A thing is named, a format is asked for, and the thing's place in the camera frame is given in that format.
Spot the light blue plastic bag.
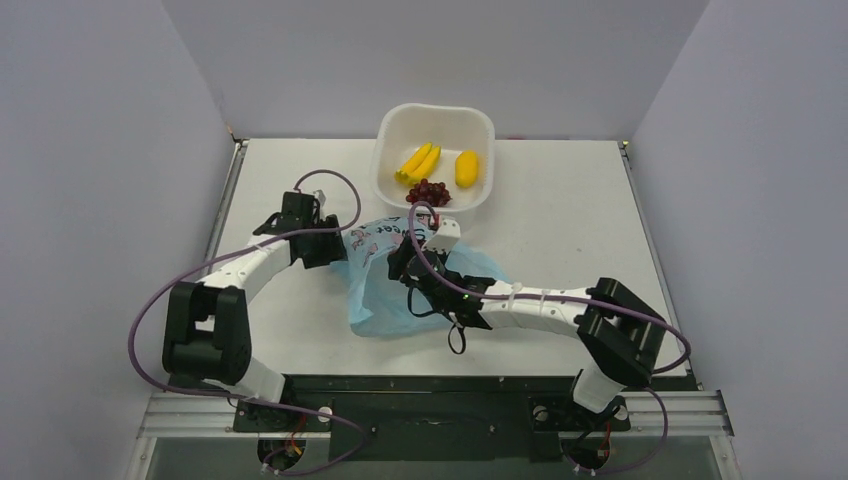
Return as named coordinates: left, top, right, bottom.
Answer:
left=331, top=217, right=507, bottom=338

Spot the dark red fake fruit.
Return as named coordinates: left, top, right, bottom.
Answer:
left=405, top=179, right=452, bottom=208

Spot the yellow fake fruit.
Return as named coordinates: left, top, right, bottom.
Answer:
left=394, top=143, right=442, bottom=186
left=455, top=150, right=479, bottom=189

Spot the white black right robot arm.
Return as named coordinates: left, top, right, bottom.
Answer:
left=388, top=238, right=666, bottom=427

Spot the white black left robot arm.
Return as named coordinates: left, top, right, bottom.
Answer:
left=162, top=191, right=347, bottom=430

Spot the white plastic basket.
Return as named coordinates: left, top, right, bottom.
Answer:
left=370, top=103, right=495, bottom=222

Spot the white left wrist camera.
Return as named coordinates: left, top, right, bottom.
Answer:
left=312, top=189, right=326, bottom=207

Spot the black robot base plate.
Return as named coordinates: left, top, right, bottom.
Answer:
left=165, top=370, right=697, bottom=463

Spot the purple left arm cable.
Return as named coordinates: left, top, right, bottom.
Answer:
left=127, top=169, right=370, bottom=478

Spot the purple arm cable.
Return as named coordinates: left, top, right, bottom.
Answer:
left=127, top=169, right=370, bottom=478
left=407, top=201, right=693, bottom=476

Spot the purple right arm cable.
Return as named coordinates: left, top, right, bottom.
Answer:
left=407, top=201, right=693, bottom=476

